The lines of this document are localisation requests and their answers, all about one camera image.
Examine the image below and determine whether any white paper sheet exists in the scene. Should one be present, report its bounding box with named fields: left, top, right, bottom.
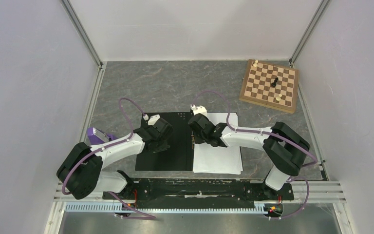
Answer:
left=190, top=112, right=243, bottom=175

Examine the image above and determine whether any black blue file folder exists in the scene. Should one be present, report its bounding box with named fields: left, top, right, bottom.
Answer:
left=134, top=112, right=239, bottom=173

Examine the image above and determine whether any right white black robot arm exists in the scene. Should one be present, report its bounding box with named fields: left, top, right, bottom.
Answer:
left=188, top=114, right=310, bottom=199

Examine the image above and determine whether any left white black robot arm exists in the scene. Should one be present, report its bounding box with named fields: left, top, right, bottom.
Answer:
left=56, top=115, right=173, bottom=200

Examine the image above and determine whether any purple stapler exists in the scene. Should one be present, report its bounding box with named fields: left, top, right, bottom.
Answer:
left=86, top=127, right=117, bottom=145

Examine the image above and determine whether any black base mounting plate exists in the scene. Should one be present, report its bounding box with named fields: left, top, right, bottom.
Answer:
left=117, top=178, right=294, bottom=209

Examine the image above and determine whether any wooden chessboard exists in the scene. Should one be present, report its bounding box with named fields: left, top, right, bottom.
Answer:
left=239, top=59, right=299, bottom=114

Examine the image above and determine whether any black chess piece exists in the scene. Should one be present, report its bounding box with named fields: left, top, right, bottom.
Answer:
left=271, top=77, right=279, bottom=87

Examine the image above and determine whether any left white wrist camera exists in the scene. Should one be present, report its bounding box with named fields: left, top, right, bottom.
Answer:
left=143, top=114, right=160, bottom=126

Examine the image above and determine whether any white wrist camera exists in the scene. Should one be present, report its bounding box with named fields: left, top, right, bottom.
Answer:
left=143, top=114, right=160, bottom=126
left=190, top=104, right=207, bottom=117

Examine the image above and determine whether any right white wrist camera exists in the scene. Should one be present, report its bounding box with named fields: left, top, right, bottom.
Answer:
left=190, top=104, right=207, bottom=117

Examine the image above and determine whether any white slotted cable duct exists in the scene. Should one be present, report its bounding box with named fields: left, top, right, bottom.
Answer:
left=65, top=202, right=268, bottom=215

